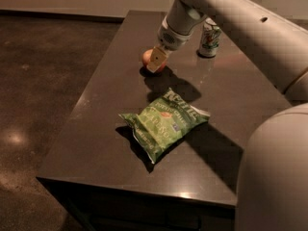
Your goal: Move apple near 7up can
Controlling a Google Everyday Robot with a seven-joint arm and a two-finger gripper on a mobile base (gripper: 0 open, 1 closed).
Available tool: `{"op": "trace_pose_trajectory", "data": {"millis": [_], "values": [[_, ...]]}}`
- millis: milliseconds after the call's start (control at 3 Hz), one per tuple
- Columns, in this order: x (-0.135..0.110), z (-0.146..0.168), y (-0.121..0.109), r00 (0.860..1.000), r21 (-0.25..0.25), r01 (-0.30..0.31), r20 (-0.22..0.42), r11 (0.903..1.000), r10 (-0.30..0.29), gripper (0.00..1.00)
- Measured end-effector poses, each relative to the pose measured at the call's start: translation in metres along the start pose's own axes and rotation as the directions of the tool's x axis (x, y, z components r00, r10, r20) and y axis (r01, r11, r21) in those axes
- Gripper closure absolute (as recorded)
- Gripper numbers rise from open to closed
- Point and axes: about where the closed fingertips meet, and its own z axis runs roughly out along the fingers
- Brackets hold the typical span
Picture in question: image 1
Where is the red apple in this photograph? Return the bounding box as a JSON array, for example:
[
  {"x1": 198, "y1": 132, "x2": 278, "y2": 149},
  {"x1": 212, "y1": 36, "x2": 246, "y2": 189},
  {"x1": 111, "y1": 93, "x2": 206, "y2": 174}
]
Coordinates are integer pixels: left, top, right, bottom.
[{"x1": 141, "y1": 48, "x2": 167, "y2": 74}]

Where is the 7up soda can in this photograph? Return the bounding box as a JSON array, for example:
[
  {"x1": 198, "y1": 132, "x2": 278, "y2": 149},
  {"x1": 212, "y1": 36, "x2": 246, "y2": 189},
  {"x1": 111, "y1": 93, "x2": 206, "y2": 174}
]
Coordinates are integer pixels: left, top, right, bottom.
[{"x1": 197, "y1": 17, "x2": 221, "y2": 58}]

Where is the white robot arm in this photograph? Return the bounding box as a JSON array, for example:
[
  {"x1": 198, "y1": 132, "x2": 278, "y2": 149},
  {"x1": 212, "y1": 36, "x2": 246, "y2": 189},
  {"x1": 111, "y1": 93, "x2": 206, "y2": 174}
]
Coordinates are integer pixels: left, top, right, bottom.
[{"x1": 147, "y1": 0, "x2": 308, "y2": 231}]

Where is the green kettle chips bag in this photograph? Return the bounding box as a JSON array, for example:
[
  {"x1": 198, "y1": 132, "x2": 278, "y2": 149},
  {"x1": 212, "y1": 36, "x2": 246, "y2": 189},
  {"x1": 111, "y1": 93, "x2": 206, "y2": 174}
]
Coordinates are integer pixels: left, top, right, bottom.
[{"x1": 119, "y1": 89, "x2": 210, "y2": 165}]

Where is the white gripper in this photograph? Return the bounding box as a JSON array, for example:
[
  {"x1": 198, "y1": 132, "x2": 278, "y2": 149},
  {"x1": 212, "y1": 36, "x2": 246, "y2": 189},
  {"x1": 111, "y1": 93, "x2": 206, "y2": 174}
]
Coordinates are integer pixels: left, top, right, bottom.
[{"x1": 146, "y1": 15, "x2": 192, "y2": 74}]

